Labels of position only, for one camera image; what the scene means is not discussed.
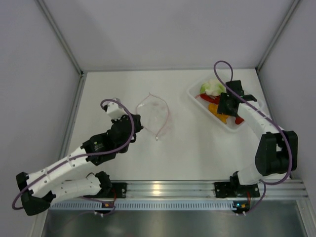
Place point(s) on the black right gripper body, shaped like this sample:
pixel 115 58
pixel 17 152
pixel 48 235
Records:
pixel 224 105

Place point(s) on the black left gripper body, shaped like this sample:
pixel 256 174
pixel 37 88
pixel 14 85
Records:
pixel 138 128

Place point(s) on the red toy lobster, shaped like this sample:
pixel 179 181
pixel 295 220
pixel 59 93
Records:
pixel 213 106

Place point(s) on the white toy cauliflower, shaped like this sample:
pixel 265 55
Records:
pixel 212 88

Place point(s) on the clear zip top bag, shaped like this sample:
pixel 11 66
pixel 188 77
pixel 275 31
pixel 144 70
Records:
pixel 155 114

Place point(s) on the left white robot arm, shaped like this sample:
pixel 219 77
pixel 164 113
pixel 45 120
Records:
pixel 71 177

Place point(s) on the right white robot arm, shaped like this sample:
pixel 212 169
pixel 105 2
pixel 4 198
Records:
pixel 276 154

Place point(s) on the white perforated plastic basket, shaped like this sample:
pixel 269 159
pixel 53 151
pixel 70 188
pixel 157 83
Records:
pixel 234 123

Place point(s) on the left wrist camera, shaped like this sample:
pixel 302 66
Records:
pixel 113 110

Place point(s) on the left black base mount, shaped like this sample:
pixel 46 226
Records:
pixel 116 189

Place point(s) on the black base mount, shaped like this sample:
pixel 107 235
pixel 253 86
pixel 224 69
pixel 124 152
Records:
pixel 228 190
pixel 116 189

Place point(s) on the white slotted cable duct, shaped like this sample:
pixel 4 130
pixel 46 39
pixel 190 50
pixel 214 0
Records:
pixel 151 205

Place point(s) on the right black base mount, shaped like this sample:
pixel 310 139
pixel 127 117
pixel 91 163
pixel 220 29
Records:
pixel 228 190

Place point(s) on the aluminium mounting rail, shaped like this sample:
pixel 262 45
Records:
pixel 204 189

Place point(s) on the right aluminium corner post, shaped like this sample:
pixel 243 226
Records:
pixel 294 5

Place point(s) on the aluminium corner post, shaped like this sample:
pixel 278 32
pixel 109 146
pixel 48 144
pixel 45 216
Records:
pixel 294 5
pixel 57 32

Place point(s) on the left aluminium corner post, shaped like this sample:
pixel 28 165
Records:
pixel 57 32

